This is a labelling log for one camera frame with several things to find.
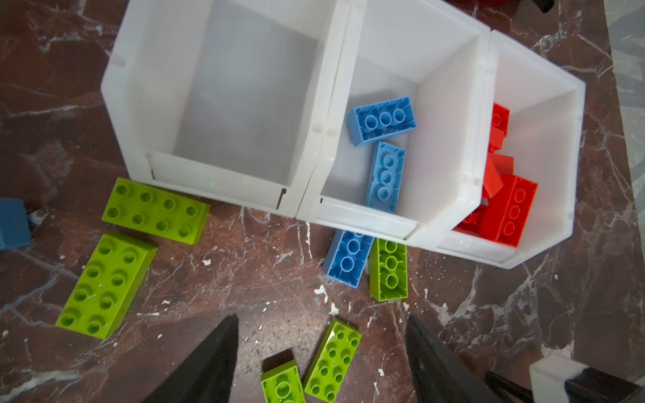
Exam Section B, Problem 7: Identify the green lego beside upper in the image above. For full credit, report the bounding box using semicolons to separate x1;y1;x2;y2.
56;233;158;339

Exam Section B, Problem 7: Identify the green lego centre upright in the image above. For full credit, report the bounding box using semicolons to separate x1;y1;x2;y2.
261;360;306;403

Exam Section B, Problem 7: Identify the green lego under bins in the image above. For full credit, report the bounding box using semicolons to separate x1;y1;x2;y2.
369;238;408;302

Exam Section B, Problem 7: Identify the green lego centre tilted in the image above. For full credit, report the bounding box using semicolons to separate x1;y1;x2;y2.
304;318;362;402

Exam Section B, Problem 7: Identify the left white bin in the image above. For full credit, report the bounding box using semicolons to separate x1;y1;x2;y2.
101;1;351;218

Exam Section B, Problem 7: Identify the blue lego under bins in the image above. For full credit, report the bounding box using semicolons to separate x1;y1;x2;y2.
324;229;375;288

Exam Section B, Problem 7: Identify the right white bin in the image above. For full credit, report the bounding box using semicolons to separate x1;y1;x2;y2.
435;30;586;269

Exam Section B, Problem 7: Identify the blue lego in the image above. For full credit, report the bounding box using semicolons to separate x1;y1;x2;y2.
324;229;375;288
0;197;32;250
347;97;418;147
365;141;406;214

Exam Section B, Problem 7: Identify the white bin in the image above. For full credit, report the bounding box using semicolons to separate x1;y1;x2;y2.
101;1;351;218
297;1;491;250
435;30;586;269

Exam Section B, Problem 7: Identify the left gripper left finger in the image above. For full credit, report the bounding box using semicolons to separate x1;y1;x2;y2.
144;315;239;402

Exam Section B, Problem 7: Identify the middle white bin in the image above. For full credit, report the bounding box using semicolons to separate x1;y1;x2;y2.
297;1;491;250

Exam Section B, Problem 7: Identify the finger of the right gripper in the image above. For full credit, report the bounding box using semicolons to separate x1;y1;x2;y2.
485;371;534;403

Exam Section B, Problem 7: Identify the red lego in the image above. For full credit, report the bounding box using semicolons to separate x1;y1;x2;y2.
455;205;487;237
479;174;539;248
488;103;510;153
482;153;514;199

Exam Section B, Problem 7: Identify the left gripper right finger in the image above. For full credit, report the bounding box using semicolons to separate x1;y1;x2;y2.
406;315;502;402

